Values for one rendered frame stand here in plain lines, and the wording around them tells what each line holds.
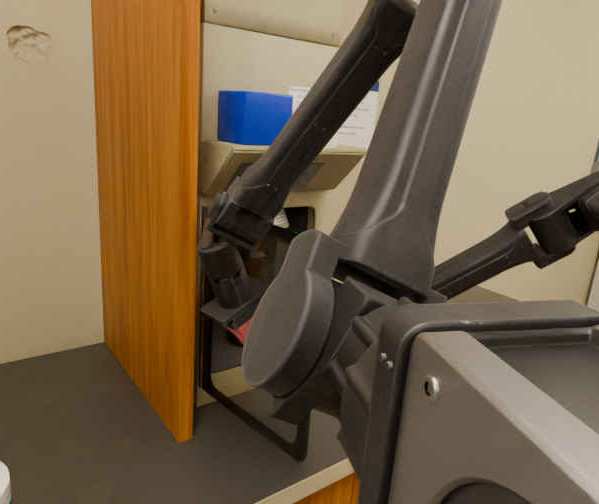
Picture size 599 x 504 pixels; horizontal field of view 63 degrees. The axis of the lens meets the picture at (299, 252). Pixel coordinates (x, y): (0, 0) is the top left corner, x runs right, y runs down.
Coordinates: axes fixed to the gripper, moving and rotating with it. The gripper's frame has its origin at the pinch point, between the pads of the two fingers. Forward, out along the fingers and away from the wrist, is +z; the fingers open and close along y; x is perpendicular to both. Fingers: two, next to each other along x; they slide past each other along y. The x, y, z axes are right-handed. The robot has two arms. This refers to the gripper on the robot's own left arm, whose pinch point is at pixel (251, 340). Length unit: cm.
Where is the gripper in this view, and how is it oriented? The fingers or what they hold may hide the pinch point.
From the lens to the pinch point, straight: 83.0
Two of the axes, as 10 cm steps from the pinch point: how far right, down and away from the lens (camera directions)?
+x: 6.9, 2.2, -6.9
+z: 2.3, 8.3, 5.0
